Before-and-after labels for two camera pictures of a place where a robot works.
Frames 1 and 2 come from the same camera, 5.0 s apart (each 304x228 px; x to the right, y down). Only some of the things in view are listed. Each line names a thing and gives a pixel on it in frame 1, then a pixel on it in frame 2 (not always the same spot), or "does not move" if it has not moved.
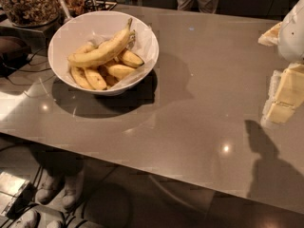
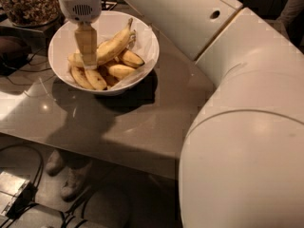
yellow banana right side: [131, 59] does not move
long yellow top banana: [104, 51] does not move
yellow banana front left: [81, 78] does not move
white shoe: [45, 186] to [54, 164]
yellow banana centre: [120, 71] does not move
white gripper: [293, 35] to [80, 9]
